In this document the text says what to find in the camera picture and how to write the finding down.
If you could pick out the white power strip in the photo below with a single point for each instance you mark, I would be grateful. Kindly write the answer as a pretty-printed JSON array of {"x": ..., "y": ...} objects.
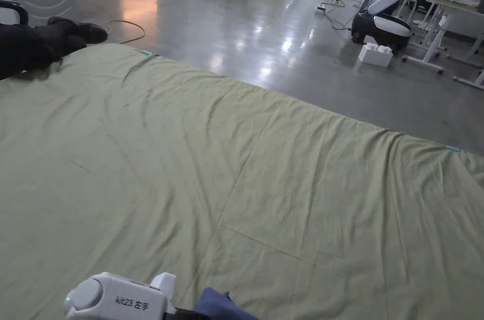
[{"x": 320, "y": 8}]

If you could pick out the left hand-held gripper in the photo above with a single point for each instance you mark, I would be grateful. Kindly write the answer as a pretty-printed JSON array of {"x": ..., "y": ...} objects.
[{"x": 113, "y": 299}]

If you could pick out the white foam block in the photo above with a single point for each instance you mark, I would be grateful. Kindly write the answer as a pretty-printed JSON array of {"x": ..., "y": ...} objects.
[{"x": 376, "y": 55}]

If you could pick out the white robot with black base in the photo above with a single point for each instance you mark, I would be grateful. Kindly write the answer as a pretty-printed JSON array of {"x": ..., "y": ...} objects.
[{"x": 385, "y": 13}]

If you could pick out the dark blue shirt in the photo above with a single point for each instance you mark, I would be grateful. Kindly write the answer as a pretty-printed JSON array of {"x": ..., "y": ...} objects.
[{"x": 221, "y": 306}]

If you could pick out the white desk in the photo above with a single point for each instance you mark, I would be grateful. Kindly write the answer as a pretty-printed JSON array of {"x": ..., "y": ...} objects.
[{"x": 450, "y": 17}]

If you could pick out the bed with pale green sheet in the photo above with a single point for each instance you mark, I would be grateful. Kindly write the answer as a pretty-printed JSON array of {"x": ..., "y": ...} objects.
[{"x": 234, "y": 184}]

